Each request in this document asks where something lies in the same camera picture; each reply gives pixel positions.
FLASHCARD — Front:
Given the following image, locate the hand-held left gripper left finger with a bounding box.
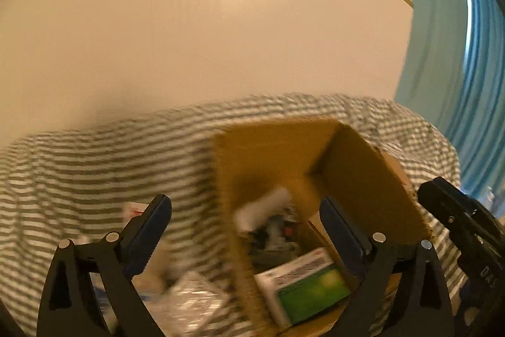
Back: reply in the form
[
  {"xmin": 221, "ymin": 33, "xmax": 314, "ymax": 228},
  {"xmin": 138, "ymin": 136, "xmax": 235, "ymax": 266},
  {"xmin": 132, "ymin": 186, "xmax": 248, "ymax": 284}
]
[{"xmin": 37, "ymin": 194, "xmax": 173, "ymax": 337}]

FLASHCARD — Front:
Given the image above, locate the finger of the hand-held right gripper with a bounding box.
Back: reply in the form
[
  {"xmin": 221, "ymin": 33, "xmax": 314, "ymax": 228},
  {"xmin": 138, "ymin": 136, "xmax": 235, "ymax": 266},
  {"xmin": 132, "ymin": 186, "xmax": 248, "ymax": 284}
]
[{"xmin": 417, "ymin": 177, "xmax": 480, "ymax": 243}]

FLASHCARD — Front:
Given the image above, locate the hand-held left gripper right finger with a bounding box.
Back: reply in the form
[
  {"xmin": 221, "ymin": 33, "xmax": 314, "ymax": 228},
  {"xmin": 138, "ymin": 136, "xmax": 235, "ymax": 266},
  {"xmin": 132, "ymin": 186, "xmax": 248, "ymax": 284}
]
[{"xmin": 319, "ymin": 196, "xmax": 454, "ymax": 337}]

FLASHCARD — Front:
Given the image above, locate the red and white sachet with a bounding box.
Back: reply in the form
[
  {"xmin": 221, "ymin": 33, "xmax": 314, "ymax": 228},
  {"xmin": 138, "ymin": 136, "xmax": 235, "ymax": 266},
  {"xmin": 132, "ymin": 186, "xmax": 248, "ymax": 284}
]
[{"xmin": 122, "ymin": 202, "xmax": 152, "ymax": 227}]

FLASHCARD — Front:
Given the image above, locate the brown cardboard box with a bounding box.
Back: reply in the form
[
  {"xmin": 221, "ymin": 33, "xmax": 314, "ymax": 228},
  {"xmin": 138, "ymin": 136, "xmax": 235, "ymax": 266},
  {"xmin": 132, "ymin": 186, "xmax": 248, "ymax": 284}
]
[{"xmin": 212, "ymin": 118, "xmax": 432, "ymax": 337}]

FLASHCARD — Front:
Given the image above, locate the green and white medicine box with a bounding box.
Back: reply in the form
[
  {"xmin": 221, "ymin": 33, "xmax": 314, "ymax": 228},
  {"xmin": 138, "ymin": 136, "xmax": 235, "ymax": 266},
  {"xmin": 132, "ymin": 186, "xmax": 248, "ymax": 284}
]
[{"xmin": 254, "ymin": 247, "xmax": 352, "ymax": 330}]

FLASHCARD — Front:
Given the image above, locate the clear plastic wrapped packet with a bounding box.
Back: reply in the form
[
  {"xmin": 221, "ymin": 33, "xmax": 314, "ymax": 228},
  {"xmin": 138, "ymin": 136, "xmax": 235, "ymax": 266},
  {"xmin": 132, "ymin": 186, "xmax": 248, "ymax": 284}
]
[{"xmin": 166, "ymin": 270, "xmax": 229, "ymax": 337}]

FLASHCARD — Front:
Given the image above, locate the grey white checked blanket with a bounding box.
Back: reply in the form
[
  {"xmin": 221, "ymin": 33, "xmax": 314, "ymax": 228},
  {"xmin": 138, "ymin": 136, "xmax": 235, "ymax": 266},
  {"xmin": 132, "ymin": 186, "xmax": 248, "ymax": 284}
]
[{"xmin": 0, "ymin": 93, "xmax": 462, "ymax": 337}]

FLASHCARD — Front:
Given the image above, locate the white tape roll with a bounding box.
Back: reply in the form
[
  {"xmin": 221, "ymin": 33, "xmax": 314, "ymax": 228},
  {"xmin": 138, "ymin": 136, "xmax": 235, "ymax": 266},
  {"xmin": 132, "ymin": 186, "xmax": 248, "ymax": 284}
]
[{"xmin": 235, "ymin": 185, "xmax": 293, "ymax": 233}]

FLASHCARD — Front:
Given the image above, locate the teal curtain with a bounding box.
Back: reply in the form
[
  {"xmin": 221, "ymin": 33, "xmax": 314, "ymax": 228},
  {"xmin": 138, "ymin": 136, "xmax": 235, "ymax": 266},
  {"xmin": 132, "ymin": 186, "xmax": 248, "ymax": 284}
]
[{"xmin": 394, "ymin": 0, "xmax": 505, "ymax": 203}]

